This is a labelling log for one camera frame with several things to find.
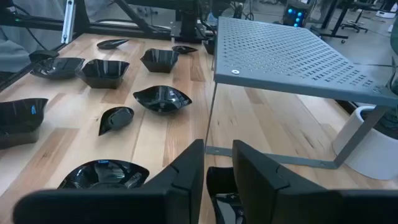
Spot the white plant pot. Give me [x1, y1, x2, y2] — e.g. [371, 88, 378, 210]
[331, 105, 398, 180]

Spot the black eye-shaped mini plate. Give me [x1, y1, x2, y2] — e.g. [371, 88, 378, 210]
[57, 159, 150, 190]
[132, 85, 193, 114]
[206, 166, 246, 224]

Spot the grey perforated metal riser shelf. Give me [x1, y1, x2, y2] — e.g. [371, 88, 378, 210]
[205, 16, 398, 170]

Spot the black teardrop mini plate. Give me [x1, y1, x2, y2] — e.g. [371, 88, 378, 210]
[96, 38, 130, 50]
[98, 106, 135, 137]
[172, 45, 199, 55]

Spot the computer case with blue lights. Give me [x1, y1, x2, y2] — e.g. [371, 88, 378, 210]
[282, 2, 309, 29]

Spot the silver aluminium profile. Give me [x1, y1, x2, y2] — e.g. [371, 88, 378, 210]
[60, 0, 76, 45]

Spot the black office stool base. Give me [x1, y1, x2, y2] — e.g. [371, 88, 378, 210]
[341, 11, 370, 34]

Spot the black wavy square mini plate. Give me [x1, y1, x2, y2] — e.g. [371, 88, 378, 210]
[0, 98, 49, 150]

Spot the black table stand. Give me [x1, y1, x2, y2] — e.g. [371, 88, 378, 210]
[310, 0, 354, 44]

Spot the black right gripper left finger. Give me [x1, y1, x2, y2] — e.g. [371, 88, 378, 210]
[141, 139, 205, 224]

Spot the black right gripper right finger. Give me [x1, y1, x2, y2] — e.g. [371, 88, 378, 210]
[231, 139, 324, 224]

